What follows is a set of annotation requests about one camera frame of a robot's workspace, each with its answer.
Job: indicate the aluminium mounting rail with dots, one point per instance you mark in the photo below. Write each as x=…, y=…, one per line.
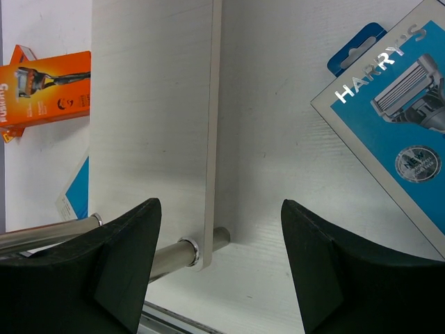
x=155, y=319

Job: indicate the orange Fusion5 razor box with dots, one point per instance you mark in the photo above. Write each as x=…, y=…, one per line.
x=40, y=91

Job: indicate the white two-tier shelf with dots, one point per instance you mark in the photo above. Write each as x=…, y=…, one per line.
x=151, y=132

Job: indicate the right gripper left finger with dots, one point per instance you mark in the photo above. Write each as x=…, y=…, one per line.
x=94, y=283

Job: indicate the blue harry's box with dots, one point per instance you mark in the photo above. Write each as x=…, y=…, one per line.
x=386, y=104
x=72, y=203

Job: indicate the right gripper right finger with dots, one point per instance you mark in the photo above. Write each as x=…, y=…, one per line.
x=345, y=283

